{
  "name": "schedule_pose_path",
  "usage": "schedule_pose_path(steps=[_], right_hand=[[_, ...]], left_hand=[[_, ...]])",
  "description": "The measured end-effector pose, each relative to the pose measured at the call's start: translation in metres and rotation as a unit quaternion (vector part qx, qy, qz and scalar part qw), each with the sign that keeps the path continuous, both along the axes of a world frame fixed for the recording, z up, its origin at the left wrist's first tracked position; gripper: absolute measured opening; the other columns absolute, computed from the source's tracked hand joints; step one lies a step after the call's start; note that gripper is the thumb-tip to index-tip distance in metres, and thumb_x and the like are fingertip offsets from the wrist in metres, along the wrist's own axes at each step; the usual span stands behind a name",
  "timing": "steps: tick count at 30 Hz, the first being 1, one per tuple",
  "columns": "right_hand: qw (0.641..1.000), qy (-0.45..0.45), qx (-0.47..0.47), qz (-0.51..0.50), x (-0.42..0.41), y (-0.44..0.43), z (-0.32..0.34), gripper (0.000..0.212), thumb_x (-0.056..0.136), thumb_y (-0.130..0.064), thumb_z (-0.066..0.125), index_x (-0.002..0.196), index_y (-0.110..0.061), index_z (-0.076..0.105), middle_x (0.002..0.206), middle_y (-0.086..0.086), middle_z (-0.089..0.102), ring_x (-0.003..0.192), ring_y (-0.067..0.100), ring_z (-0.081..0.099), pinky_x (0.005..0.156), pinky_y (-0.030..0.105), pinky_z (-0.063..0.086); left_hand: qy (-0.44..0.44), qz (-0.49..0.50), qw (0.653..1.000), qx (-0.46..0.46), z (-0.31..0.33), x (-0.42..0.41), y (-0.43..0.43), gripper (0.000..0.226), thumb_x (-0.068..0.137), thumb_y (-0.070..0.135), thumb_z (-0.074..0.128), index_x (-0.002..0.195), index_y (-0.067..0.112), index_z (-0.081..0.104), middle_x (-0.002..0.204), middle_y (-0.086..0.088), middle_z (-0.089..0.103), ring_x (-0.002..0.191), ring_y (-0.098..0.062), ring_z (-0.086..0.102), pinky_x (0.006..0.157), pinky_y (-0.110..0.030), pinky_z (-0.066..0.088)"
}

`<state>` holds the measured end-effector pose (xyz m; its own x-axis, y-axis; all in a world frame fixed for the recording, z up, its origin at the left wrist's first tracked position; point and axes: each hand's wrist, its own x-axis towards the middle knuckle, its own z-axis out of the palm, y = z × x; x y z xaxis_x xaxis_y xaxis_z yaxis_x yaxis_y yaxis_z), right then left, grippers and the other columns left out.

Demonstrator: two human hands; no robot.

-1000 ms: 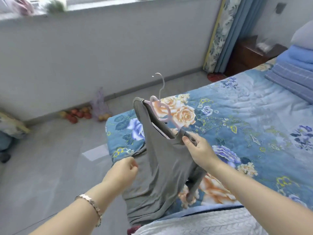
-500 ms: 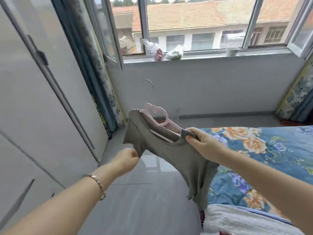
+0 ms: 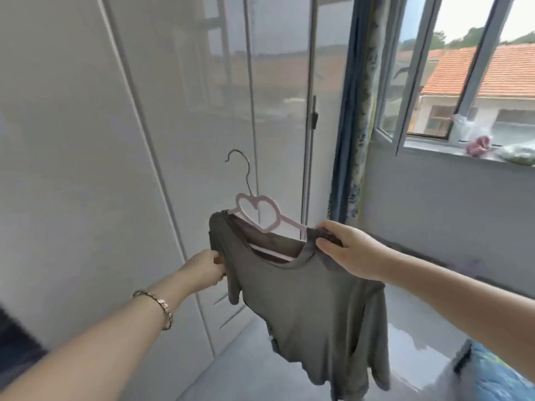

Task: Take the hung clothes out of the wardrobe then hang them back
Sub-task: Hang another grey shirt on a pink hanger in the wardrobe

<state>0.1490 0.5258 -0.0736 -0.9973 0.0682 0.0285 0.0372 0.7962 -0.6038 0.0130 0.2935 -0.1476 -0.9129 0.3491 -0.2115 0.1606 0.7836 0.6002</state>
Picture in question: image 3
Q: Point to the person's right hand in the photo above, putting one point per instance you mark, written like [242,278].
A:
[359,254]

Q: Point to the person's left hand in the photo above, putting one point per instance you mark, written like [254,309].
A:
[202,271]

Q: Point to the dark grey t-shirt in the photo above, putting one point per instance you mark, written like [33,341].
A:
[313,309]

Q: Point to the pink heart hanger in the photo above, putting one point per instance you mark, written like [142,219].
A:
[292,223]

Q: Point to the white glossy wardrobe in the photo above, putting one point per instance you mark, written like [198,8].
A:
[83,162]

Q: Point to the person's right forearm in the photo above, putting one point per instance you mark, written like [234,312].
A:
[459,300]

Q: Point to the person's left forearm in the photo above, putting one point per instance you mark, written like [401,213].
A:
[83,359]

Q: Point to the white framed window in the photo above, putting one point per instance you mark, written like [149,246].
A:
[434,148]

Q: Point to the blue floral curtain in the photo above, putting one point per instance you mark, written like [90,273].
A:
[355,121]

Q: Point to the pink fabric bundle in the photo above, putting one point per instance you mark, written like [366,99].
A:
[478,146]

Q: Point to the clear plastic bag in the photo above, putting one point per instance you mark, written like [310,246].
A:
[462,129]

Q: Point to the white green bundle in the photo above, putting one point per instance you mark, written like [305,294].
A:
[518,153]

